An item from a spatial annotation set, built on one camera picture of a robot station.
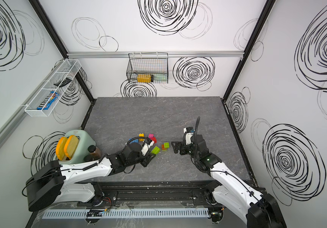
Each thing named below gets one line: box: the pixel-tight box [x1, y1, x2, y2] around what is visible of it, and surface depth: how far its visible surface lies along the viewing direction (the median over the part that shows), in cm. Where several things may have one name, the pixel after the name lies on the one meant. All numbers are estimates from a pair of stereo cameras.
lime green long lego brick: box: [150, 145, 161, 155], surface depth 82 cm
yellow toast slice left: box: [55, 136, 68, 161], surface depth 71 cm
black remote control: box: [53, 77, 73, 88], surface depth 82 cm
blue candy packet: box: [37, 91, 60, 111], surface depth 72 cm
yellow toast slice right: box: [63, 134, 79, 161], surface depth 72 cm
